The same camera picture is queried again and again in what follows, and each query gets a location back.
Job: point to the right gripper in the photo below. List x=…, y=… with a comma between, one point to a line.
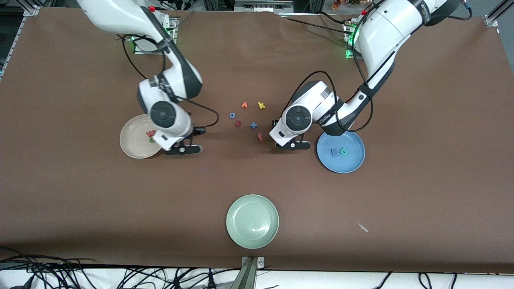
x=199, y=130

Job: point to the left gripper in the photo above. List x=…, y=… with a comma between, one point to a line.
x=275, y=122

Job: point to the pink foam letter w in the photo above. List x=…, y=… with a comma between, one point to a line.
x=150, y=133

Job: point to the blue foam letter m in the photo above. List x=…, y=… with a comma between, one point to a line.
x=334, y=152

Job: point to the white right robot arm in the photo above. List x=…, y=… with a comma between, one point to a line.
x=116, y=16

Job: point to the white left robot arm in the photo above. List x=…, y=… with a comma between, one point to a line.
x=385, y=32

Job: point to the beige plate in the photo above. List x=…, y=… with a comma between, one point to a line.
x=134, y=140

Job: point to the blue plate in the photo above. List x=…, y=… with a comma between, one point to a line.
x=349, y=162

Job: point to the green plate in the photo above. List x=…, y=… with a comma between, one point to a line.
x=252, y=221

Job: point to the brown table cover sheet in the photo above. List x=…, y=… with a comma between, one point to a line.
x=120, y=200

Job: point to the grey background box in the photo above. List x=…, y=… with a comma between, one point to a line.
x=263, y=6

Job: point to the white paper scrap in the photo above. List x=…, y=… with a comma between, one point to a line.
x=363, y=228

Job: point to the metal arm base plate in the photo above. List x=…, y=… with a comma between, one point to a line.
x=347, y=56
x=140, y=50

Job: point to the aluminium camera mount post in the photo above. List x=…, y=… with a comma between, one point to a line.
x=249, y=277

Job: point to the aluminium frame corner bracket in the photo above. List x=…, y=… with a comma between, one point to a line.
x=492, y=21
x=31, y=11

